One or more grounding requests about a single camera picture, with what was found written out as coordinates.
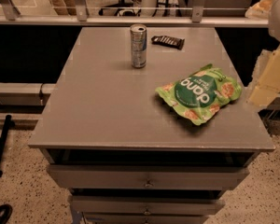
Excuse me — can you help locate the silver redbull can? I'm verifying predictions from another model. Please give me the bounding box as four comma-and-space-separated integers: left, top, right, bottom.
130, 24, 147, 68

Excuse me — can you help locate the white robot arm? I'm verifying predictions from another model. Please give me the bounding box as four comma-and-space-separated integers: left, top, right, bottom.
245, 0, 280, 110

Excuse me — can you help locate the grey drawer cabinet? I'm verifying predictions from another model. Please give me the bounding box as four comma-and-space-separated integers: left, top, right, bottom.
27, 26, 276, 224

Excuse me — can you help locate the green dang chips bag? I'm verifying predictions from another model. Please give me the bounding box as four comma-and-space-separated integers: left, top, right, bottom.
155, 63, 242, 126

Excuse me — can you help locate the dark chocolate bar wrapper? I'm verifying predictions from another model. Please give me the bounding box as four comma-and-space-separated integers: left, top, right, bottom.
151, 35, 185, 50

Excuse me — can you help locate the metal glass railing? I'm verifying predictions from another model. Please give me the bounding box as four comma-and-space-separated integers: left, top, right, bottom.
0, 0, 269, 28

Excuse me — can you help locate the top drawer front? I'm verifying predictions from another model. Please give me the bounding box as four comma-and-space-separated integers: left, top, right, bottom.
48, 165, 249, 190

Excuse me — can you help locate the drawer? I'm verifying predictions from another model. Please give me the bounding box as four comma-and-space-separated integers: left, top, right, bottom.
70, 196, 225, 216
48, 165, 249, 190
85, 213, 207, 224

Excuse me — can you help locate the middle drawer front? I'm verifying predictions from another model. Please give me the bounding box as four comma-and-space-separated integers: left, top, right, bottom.
70, 196, 225, 216

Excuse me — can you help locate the bottom drawer front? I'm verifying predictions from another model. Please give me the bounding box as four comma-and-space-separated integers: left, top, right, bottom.
85, 213, 207, 224

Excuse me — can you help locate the black metal stand leg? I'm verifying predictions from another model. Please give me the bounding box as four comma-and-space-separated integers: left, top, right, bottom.
0, 115, 15, 177

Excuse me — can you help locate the snack bag behind railing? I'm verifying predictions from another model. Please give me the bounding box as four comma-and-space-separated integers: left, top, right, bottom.
245, 0, 273, 20

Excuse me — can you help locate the black shoe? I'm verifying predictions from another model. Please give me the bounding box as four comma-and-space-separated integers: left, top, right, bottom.
0, 204, 13, 224

